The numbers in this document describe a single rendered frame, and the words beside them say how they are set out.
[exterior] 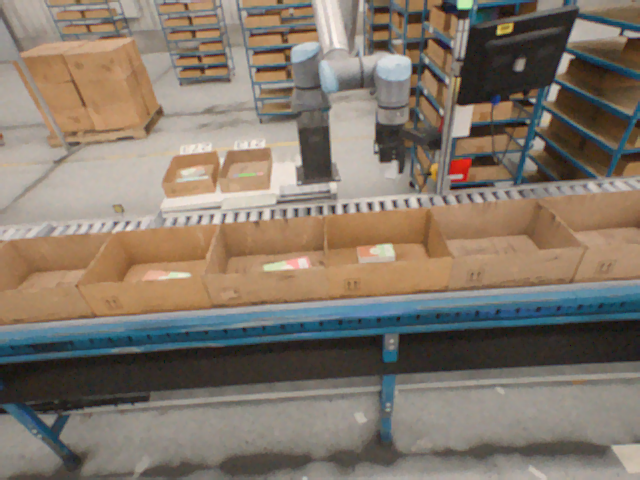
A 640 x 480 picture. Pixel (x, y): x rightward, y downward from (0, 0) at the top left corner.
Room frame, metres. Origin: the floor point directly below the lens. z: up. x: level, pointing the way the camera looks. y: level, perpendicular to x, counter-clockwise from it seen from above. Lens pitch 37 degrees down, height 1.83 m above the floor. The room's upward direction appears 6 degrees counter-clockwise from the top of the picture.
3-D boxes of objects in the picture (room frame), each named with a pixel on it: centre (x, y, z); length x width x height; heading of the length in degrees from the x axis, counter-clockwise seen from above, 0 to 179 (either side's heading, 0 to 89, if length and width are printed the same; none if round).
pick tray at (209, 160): (2.15, 0.73, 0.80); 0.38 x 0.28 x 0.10; 3
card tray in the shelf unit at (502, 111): (2.38, -1.05, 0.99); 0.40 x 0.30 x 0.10; 175
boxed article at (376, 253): (1.10, -0.20, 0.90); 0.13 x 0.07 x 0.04; 89
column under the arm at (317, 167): (2.09, -0.02, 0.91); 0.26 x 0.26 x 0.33; 2
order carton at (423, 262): (1.03, -0.21, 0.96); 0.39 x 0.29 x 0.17; 88
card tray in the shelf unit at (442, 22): (2.85, -1.06, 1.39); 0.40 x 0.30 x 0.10; 176
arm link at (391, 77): (1.12, -0.25, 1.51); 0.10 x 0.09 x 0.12; 3
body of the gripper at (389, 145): (1.11, -0.25, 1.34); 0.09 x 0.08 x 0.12; 96
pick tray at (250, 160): (2.14, 0.40, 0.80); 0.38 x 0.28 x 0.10; 179
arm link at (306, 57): (2.09, -0.03, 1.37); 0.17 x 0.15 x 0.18; 93
